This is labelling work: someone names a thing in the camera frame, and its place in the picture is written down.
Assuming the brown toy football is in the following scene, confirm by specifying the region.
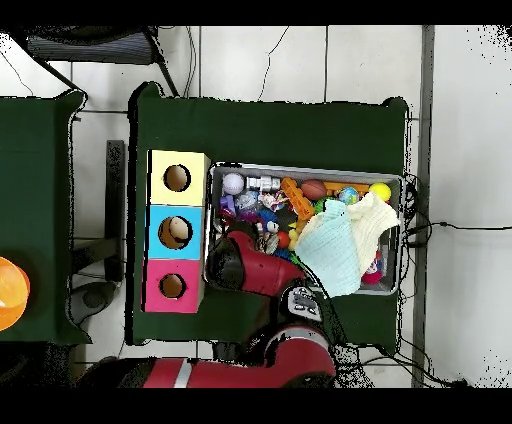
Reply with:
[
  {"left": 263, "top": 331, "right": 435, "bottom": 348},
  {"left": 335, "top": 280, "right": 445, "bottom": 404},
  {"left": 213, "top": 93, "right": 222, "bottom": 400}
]
[{"left": 300, "top": 178, "right": 328, "bottom": 202}]

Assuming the orange plastic bowl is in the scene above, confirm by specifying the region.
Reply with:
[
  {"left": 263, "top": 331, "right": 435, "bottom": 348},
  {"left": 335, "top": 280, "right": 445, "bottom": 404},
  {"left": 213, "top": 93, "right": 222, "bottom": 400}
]
[{"left": 0, "top": 256, "right": 32, "bottom": 332}]

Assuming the plain yellow ball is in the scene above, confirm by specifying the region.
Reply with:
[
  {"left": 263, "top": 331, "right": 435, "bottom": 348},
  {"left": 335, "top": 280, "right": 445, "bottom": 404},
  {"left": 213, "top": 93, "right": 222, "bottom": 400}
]
[{"left": 368, "top": 182, "right": 392, "bottom": 203}]

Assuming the dark green side-table cloth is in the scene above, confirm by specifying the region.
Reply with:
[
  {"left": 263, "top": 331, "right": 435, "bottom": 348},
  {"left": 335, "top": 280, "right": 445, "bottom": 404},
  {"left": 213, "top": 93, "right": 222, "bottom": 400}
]
[{"left": 0, "top": 90, "right": 91, "bottom": 345}]

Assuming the globe print ball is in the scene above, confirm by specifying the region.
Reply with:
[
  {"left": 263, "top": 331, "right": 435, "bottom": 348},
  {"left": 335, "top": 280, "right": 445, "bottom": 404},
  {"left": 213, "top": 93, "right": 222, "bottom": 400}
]
[{"left": 337, "top": 186, "right": 360, "bottom": 206}]

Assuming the silver metal fitting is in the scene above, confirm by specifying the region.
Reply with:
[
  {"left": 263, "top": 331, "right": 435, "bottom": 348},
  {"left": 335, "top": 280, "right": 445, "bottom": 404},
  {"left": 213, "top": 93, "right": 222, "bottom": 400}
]
[{"left": 244, "top": 175, "right": 282, "bottom": 192}]

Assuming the black floor cable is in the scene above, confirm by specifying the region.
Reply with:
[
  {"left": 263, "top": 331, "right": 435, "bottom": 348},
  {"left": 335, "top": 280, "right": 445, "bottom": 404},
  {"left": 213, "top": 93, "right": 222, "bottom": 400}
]
[{"left": 405, "top": 220, "right": 512, "bottom": 241}]

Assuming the black chair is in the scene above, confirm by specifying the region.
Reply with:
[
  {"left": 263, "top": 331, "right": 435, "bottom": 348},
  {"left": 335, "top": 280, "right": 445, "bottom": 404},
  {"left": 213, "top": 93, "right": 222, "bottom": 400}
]
[{"left": 7, "top": 25, "right": 180, "bottom": 98}]

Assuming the mint waffle cloth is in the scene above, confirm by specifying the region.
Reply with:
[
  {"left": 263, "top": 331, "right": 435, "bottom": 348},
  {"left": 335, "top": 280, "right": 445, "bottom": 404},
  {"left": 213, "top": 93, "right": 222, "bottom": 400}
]
[{"left": 294, "top": 198, "right": 362, "bottom": 298}]

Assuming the dark green table cloth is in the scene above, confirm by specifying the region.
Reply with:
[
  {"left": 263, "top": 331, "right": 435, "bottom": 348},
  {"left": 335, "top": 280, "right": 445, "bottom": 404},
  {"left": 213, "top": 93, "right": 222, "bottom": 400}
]
[{"left": 126, "top": 81, "right": 410, "bottom": 346}]

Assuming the orange plastic building brick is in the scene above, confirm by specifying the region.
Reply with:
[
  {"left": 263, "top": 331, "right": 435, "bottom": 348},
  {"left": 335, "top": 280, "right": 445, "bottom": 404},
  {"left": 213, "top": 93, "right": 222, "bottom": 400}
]
[{"left": 279, "top": 176, "right": 316, "bottom": 221}]

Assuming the shallow silver mesh bin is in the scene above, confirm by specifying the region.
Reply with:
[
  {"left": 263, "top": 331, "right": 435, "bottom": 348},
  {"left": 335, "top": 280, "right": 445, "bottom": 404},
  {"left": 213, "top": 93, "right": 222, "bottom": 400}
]
[{"left": 202, "top": 160, "right": 406, "bottom": 296}]

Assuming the white toy baseball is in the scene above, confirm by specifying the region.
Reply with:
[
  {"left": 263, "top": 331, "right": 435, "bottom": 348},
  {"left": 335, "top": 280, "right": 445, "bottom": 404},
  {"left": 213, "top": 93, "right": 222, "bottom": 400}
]
[{"left": 221, "top": 172, "right": 246, "bottom": 196}]

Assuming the wooden box with three holes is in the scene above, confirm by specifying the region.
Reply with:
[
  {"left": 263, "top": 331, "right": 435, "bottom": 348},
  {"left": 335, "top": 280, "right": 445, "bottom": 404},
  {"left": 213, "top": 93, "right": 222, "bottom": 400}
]
[{"left": 141, "top": 148, "right": 212, "bottom": 314}]

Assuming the colourful rope toy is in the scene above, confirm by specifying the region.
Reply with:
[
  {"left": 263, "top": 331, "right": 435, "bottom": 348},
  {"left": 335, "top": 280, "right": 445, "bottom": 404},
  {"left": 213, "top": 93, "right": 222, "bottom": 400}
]
[{"left": 257, "top": 190, "right": 290, "bottom": 212}]

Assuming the black upright panel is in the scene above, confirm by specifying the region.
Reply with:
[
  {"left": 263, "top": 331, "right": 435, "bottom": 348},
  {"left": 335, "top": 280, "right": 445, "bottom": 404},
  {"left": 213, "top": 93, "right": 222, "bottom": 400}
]
[{"left": 104, "top": 139, "right": 126, "bottom": 282}]

